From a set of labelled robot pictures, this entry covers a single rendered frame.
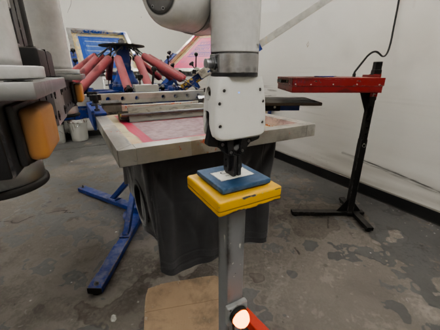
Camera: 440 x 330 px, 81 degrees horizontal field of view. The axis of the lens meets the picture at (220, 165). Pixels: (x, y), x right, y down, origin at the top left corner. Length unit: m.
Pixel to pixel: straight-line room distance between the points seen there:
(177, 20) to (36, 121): 0.24
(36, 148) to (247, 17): 0.30
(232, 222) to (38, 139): 0.35
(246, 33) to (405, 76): 2.28
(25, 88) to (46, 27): 0.49
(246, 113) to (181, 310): 1.21
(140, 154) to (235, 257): 0.29
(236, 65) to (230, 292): 0.45
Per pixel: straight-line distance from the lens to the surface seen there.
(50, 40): 0.69
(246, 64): 0.40
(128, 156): 0.57
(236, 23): 0.40
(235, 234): 0.51
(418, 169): 2.63
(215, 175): 0.46
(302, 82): 1.74
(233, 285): 0.59
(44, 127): 0.25
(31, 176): 0.29
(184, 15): 0.41
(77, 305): 1.69
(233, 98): 0.41
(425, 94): 2.56
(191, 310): 1.48
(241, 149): 0.45
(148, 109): 1.09
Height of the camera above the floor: 1.14
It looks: 20 degrees down
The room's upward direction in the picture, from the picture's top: straight up
